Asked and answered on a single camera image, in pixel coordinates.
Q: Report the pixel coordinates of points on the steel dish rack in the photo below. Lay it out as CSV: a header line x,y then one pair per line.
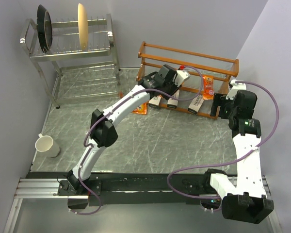
x,y
70,75

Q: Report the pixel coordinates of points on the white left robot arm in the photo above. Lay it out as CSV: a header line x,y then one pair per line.
x,y
102,134

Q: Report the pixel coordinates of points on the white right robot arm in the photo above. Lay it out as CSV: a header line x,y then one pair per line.
x,y
246,200

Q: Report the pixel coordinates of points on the black frying pan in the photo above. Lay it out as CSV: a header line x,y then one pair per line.
x,y
44,28

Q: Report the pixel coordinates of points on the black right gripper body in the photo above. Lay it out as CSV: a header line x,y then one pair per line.
x,y
228,110

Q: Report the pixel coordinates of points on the beige plate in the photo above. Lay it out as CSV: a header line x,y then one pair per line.
x,y
83,27

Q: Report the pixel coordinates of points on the orange BIC razor pack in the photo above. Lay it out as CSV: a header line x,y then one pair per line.
x,y
141,109
208,93

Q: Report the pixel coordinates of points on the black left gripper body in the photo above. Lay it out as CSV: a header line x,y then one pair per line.
x,y
171,88

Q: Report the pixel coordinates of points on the orange wooden shelf rack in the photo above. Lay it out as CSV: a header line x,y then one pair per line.
x,y
153,57

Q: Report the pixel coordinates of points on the white cup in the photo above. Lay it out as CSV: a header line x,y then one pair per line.
x,y
46,145

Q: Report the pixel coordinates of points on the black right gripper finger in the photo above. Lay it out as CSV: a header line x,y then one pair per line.
x,y
215,111
220,99

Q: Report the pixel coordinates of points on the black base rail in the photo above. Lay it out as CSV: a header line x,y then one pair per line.
x,y
116,188

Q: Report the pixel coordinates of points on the white Harry's razor box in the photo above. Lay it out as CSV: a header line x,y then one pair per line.
x,y
196,104
155,101
173,102

